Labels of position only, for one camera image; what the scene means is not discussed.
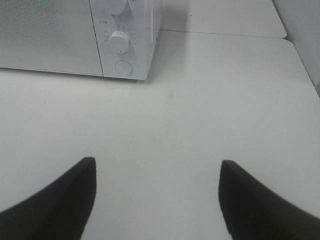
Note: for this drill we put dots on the white microwave oven body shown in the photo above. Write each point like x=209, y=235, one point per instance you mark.
x=106, y=38

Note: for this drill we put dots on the white timer knob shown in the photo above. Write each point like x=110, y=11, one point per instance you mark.
x=120, y=41

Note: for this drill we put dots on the upper white power knob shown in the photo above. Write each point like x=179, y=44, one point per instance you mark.
x=116, y=7

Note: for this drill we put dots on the white microwave door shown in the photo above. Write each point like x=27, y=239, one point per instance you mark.
x=49, y=35

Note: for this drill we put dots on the round door release button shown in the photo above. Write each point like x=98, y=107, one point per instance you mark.
x=123, y=67

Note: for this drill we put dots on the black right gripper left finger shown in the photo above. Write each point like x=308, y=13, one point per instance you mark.
x=60, y=211

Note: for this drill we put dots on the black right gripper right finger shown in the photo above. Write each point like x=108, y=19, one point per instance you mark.
x=252, y=211

